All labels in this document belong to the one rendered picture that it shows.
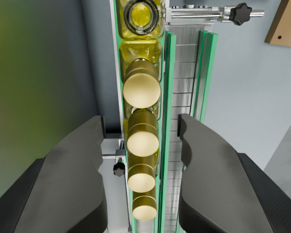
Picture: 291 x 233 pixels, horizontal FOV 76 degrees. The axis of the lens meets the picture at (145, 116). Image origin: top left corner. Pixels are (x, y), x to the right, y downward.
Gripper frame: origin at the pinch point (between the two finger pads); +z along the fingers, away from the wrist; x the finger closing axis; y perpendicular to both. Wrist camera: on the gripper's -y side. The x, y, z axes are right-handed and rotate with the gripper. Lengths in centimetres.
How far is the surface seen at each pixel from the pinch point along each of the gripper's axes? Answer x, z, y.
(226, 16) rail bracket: 14.4, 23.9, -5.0
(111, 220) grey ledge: -13, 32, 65
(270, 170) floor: 126, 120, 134
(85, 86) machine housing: -14.8, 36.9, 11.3
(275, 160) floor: 127, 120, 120
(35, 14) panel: -11.9, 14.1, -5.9
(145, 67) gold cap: 0.5, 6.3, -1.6
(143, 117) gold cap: 0.3, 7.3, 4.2
